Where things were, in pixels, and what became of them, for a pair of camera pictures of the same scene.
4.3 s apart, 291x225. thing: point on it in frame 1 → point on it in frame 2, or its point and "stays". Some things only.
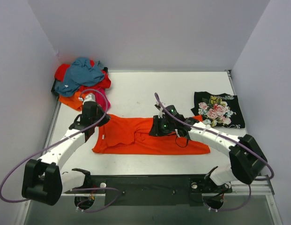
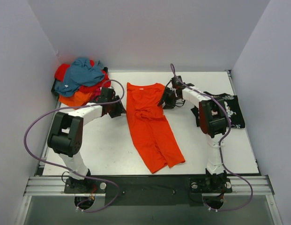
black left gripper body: [89, 132] → [117, 109]
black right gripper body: [154, 126] → [166, 101]
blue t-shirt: [80, 74] stays
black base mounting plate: [152, 189] stays
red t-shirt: [62, 69] stays
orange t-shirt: [120, 134] → [157, 142]
